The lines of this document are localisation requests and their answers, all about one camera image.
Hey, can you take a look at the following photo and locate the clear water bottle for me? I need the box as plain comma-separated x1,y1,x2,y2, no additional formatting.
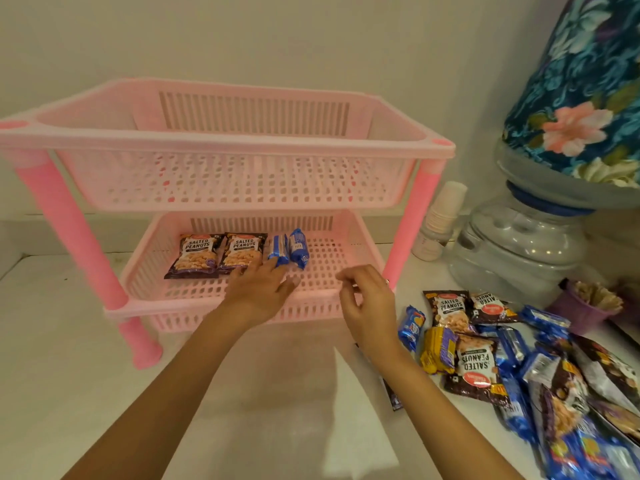
495,139,640,218

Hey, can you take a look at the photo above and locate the bunch of wooden stirrers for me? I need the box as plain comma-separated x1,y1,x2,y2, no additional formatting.
572,280,625,311

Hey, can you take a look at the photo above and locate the person's left hand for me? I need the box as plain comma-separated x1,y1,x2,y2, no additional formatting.
223,257,297,331

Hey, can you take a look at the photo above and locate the stack of paper cups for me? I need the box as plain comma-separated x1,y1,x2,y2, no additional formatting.
425,181,469,235

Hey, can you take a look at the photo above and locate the yellow snack packet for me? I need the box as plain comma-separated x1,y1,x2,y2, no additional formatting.
419,325,459,375

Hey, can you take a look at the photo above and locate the blue biscuit snack packet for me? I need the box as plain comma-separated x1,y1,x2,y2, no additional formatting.
266,233,291,268
398,305,427,352
288,228,311,271

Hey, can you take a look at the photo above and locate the clear water dispenser base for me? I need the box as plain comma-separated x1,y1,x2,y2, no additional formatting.
448,194,591,308

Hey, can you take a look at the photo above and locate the pink two-tier plastic rack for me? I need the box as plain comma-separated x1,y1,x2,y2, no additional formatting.
0,78,457,371

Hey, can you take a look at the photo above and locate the pile of snack packets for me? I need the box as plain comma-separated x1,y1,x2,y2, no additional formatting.
382,289,640,480

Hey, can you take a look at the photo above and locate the person's right forearm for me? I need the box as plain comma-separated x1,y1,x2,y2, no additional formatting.
372,344,526,480

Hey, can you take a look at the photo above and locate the white jar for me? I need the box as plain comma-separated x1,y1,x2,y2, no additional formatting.
411,225,447,262

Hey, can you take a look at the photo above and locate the purple cup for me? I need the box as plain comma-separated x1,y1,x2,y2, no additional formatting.
547,279,623,337

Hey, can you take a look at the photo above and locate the person's left forearm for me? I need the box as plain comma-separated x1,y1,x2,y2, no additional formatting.
61,314,256,480

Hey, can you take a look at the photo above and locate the person's right hand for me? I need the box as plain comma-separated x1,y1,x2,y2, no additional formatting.
335,264,401,363

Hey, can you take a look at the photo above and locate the brown peanut snack packet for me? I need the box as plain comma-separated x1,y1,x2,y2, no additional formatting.
218,232,269,275
163,233,225,281

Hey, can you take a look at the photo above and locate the floral fabric bottle cover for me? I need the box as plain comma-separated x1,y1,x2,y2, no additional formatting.
502,0,640,189

